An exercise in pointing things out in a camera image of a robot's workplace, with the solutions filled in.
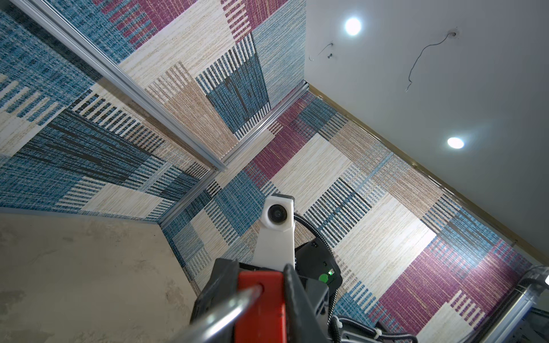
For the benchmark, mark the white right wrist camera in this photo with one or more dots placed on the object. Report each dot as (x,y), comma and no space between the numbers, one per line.
(275,247)

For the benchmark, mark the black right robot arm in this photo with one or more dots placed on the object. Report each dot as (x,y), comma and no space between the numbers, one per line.
(438,281)

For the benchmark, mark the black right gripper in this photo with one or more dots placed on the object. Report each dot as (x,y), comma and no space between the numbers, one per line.
(316,291)

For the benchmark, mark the round ceiling light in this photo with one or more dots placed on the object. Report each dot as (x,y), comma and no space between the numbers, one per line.
(353,26)
(455,143)

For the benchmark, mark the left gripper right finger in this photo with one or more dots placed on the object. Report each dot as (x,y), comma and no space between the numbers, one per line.
(302,325)

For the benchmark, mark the round ceiling light lower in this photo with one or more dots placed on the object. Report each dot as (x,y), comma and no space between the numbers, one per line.
(455,143)

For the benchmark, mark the round ceiling light upper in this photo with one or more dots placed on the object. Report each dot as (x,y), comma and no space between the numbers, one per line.
(353,26)

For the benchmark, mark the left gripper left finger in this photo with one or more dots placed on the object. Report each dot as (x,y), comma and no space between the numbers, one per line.
(220,287)

